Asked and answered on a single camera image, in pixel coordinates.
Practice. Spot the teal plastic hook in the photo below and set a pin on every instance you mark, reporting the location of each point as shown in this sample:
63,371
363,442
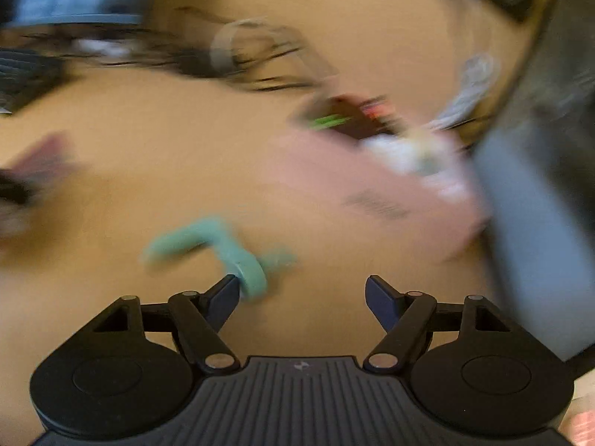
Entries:
232,255

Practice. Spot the pink plastic object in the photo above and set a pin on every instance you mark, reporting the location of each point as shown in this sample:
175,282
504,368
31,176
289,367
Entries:
581,422

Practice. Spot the white packet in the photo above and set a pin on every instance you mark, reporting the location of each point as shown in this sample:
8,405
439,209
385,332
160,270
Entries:
409,158

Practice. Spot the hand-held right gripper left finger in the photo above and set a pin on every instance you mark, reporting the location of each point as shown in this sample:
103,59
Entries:
223,299

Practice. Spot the pink cardboard box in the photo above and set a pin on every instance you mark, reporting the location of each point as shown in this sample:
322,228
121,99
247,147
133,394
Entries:
334,181

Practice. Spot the purple and black object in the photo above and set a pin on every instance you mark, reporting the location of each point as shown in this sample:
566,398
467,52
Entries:
35,172

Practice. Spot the clear frame eyeglasses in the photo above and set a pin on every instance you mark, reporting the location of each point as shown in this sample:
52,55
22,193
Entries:
223,46

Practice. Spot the black keyboard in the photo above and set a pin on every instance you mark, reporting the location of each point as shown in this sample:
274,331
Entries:
25,79

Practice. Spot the dark snack packet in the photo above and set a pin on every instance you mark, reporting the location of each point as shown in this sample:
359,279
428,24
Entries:
353,118

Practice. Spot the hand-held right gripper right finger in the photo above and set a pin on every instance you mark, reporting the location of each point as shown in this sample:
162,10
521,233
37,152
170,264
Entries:
383,302

